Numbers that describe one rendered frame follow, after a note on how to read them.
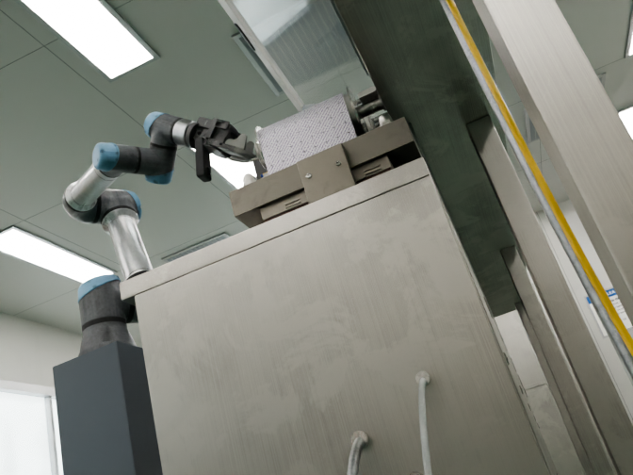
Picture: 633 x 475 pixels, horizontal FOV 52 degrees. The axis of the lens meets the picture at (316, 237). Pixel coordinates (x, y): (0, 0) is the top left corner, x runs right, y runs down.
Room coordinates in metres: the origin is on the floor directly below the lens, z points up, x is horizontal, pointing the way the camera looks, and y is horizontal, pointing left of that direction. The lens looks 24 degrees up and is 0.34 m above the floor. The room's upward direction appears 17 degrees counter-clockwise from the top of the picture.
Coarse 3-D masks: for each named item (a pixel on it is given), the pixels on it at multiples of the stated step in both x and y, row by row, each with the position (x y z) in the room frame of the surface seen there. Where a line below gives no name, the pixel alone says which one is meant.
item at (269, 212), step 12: (384, 156) 1.13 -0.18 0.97; (360, 168) 1.15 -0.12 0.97; (372, 168) 1.14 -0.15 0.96; (384, 168) 1.14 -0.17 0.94; (360, 180) 1.15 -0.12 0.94; (300, 192) 1.18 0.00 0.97; (276, 204) 1.19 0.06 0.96; (288, 204) 1.19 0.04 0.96; (300, 204) 1.18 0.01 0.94; (264, 216) 1.20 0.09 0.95; (276, 216) 1.19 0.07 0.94
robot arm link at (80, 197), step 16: (96, 144) 1.41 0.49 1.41; (112, 144) 1.42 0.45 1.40; (96, 160) 1.42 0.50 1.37; (112, 160) 1.42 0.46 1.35; (128, 160) 1.45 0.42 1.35; (96, 176) 1.51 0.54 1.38; (112, 176) 1.50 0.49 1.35; (64, 192) 1.67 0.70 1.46; (80, 192) 1.61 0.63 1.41; (96, 192) 1.59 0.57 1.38; (80, 208) 1.69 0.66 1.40; (96, 208) 1.75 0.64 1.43
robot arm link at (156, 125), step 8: (160, 112) 1.47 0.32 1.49; (152, 120) 1.46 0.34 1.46; (160, 120) 1.45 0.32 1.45; (168, 120) 1.45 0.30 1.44; (176, 120) 1.44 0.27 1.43; (144, 128) 1.47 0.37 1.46; (152, 128) 1.46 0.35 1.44; (160, 128) 1.45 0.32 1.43; (168, 128) 1.45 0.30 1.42; (152, 136) 1.48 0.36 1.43; (160, 136) 1.47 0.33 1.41; (168, 136) 1.46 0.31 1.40; (160, 144) 1.48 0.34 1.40; (168, 144) 1.49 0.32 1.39; (176, 144) 1.49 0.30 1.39
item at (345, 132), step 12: (324, 132) 1.35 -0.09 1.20; (336, 132) 1.34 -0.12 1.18; (348, 132) 1.33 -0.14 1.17; (300, 144) 1.36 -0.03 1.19; (312, 144) 1.36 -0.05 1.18; (324, 144) 1.35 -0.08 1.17; (336, 144) 1.34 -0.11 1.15; (276, 156) 1.38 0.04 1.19; (288, 156) 1.37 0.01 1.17; (300, 156) 1.36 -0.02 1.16; (276, 168) 1.38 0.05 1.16
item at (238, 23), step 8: (224, 0) 1.60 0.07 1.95; (224, 8) 1.64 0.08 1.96; (232, 8) 1.64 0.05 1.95; (232, 16) 1.68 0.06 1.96; (240, 24) 1.72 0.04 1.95; (240, 32) 1.77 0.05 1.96; (248, 32) 1.77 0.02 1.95; (248, 40) 1.81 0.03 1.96; (256, 48) 1.86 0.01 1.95; (264, 56) 1.91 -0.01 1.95; (272, 64) 1.97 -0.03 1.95; (272, 72) 2.02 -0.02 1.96; (280, 80) 2.08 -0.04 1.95; (288, 88) 2.14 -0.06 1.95; (288, 96) 2.20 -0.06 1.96; (296, 104) 2.26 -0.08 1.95
